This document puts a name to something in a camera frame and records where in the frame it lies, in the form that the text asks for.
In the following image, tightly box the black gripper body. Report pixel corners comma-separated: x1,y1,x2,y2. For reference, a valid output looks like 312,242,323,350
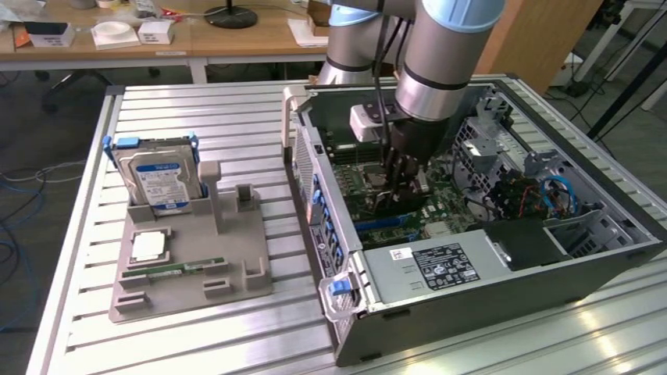
388,118,451,168

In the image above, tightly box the green graphics card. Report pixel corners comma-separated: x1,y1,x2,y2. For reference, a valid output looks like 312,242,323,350
359,175,431,218

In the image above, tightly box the CPU socket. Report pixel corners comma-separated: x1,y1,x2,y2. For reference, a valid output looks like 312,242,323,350
359,160,389,192

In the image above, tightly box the green motherboard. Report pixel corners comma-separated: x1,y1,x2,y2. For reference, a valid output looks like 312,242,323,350
325,138,488,251

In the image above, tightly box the blue expansion slot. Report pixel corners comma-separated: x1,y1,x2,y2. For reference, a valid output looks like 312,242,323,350
353,216,411,233

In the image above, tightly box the metal drive cage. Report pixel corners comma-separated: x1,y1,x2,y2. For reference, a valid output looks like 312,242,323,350
447,115,538,196

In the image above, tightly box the grey power supply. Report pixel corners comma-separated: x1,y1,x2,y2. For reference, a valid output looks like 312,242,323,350
363,230,515,313

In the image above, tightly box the white paper stack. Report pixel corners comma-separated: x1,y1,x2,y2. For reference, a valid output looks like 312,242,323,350
288,18,331,49

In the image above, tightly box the wooden cabinet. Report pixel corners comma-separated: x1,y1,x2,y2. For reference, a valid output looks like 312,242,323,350
471,0,604,95

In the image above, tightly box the dark grey PC case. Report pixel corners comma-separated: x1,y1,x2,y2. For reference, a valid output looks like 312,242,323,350
280,73,667,368

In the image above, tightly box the brown cardboard box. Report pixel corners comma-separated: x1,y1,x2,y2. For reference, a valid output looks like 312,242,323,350
307,0,335,28

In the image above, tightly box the grey parts rack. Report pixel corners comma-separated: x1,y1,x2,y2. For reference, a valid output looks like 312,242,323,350
107,159,276,325

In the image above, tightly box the wooden desk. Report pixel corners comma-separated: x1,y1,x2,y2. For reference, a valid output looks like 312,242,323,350
0,0,475,84

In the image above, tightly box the hard disk in blue caddy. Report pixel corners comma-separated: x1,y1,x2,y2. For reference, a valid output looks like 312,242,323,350
100,134,203,216

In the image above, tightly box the black lamp base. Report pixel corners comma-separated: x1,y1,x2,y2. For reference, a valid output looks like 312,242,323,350
203,0,260,30

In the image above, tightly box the silver CPU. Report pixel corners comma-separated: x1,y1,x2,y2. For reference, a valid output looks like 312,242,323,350
129,233,168,262

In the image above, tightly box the white labelled box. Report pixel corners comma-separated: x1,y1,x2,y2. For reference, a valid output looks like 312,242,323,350
136,20,176,45

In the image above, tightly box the white square dish box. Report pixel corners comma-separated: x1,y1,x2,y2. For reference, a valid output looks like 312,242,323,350
91,21,143,51

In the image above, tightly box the black chair base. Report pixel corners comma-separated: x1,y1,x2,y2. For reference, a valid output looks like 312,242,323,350
40,70,113,113

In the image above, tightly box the white box with black top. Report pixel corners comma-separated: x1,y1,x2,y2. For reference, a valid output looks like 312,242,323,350
23,22,77,48

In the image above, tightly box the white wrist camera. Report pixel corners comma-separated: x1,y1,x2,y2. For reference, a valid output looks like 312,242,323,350
349,103,397,143

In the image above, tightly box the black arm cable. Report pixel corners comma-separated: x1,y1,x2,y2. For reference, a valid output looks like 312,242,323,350
371,0,411,157

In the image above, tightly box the blue wire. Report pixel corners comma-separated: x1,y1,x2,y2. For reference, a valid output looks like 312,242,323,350
539,175,579,216

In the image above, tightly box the blue floor cable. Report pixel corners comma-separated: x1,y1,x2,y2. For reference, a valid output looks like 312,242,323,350
0,167,49,333

